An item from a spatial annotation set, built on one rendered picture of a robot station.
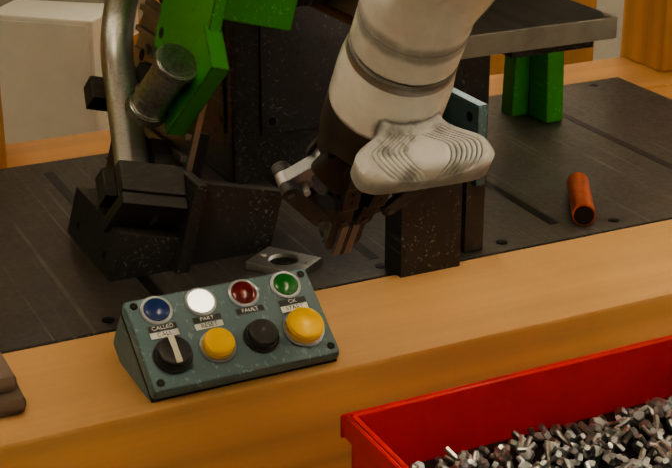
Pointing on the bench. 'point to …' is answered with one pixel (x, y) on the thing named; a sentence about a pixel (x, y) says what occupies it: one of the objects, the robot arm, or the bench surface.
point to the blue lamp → (156, 309)
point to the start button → (304, 325)
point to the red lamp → (243, 292)
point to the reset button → (218, 343)
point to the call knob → (173, 352)
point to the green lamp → (285, 284)
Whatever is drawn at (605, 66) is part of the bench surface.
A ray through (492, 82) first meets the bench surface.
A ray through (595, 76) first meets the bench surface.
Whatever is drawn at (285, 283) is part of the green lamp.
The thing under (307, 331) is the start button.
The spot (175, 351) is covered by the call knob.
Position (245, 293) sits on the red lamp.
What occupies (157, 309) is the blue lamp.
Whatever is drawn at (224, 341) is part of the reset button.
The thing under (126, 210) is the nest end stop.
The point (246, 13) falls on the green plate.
